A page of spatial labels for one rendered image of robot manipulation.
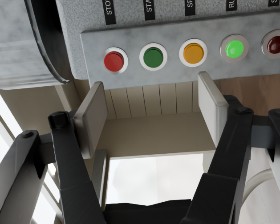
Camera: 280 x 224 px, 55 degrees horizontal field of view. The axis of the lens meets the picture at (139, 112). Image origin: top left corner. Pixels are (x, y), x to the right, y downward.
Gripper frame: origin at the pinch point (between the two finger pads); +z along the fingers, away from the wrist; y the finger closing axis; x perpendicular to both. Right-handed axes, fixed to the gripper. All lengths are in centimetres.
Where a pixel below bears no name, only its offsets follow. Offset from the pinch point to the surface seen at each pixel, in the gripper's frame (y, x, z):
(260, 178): 28, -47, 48
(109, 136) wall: -171, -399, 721
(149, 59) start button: -0.2, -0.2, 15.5
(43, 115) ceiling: -254, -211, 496
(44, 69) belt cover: -16.0, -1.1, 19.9
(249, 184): 26, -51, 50
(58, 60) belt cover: -14.9, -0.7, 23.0
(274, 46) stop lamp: 15.1, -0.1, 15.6
